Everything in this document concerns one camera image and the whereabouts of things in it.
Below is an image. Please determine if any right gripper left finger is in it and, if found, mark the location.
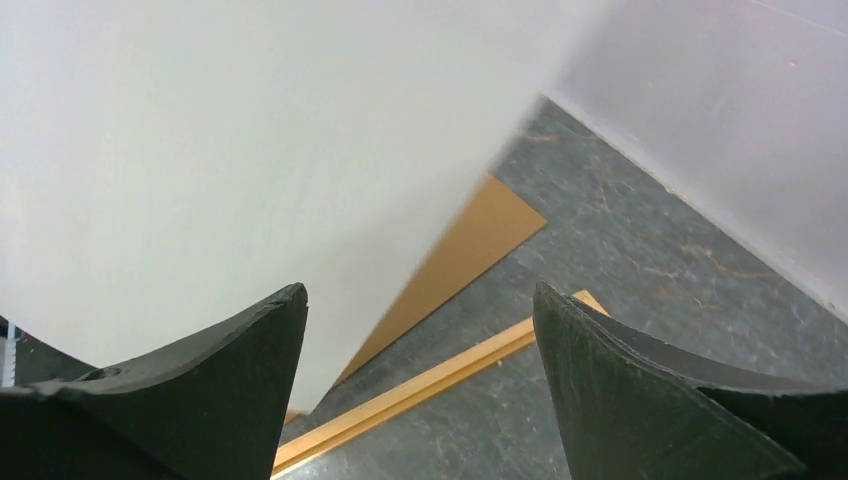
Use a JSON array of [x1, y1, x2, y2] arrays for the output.
[[1, 283, 308, 479]]

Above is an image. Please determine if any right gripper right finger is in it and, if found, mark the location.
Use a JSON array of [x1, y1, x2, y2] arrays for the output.
[[533, 283, 847, 479]]

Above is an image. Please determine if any wooden picture frame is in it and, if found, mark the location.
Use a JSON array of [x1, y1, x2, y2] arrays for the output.
[[271, 288, 611, 478]]

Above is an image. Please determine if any brown frame backing board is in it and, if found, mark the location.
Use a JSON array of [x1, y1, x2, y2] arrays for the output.
[[337, 175, 547, 382]]

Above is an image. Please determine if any window plant photo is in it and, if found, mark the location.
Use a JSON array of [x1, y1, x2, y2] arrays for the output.
[[1, 1, 613, 412]]

